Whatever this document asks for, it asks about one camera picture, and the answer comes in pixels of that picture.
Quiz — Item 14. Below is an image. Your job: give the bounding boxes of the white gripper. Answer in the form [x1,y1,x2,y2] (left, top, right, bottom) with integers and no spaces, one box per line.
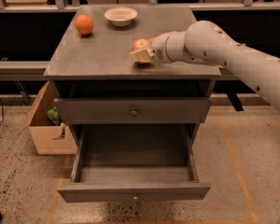
[130,32,188,63]

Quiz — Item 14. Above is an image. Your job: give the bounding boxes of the red apple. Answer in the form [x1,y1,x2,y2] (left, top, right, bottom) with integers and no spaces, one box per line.
[132,38,151,51]

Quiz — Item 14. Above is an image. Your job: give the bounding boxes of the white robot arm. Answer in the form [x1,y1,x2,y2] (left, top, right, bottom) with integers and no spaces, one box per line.
[130,21,280,112]

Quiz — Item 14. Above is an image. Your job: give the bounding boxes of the grey wooden drawer cabinet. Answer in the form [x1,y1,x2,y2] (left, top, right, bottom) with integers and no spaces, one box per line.
[43,5,222,142]

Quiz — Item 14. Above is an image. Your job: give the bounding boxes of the closed grey top drawer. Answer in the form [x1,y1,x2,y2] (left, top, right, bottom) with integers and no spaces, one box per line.
[54,98,210,124]

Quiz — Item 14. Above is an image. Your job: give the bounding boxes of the open grey middle drawer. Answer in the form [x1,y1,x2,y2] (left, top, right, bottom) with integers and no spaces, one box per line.
[58,124,210,203]

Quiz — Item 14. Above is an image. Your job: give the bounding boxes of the white ceramic bowl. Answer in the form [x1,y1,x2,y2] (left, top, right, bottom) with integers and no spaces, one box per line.
[105,7,138,27]

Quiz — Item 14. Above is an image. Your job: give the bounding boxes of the orange fruit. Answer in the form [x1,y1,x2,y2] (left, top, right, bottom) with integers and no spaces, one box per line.
[75,15,94,35]

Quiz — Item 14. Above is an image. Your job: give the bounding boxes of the green object in box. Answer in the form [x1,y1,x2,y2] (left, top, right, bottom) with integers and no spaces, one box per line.
[47,105,60,126]

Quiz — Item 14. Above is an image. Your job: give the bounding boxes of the cardboard box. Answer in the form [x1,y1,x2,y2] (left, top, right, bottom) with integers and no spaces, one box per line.
[20,82,77,155]

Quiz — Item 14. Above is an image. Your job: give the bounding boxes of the grey metal railing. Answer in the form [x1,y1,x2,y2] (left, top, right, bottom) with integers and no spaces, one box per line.
[0,62,236,81]

